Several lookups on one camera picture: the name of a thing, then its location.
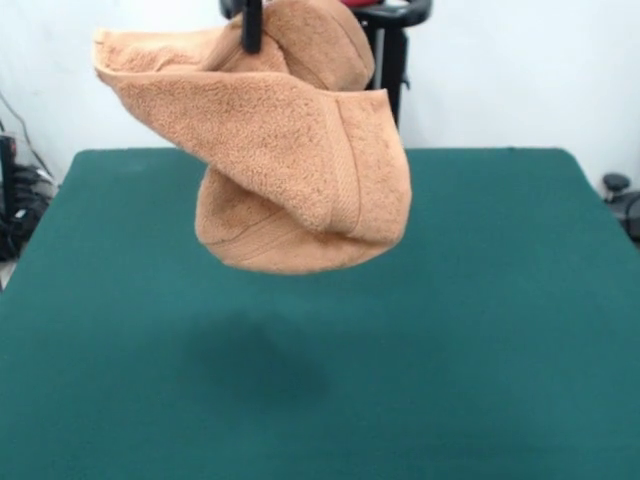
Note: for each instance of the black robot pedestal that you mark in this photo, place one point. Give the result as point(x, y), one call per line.
point(397, 75)

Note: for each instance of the black electronics box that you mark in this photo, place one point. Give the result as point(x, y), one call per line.
point(9, 190)

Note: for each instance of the tan terry towel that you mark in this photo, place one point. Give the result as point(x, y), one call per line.
point(275, 160)

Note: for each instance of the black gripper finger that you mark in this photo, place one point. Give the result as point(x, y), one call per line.
point(251, 25)

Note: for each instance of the grey office chair base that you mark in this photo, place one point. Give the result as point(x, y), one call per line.
point(620, 195)

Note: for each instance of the dark green table cloth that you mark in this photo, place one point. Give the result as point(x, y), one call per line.
point(150, 400)

